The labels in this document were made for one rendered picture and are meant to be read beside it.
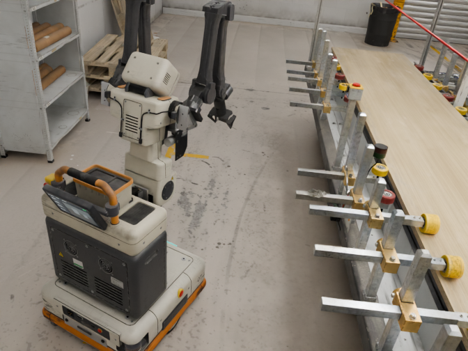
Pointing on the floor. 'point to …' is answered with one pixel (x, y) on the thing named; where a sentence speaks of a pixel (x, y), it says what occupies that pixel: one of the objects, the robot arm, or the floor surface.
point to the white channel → (462, 92)
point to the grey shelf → (28, 10)
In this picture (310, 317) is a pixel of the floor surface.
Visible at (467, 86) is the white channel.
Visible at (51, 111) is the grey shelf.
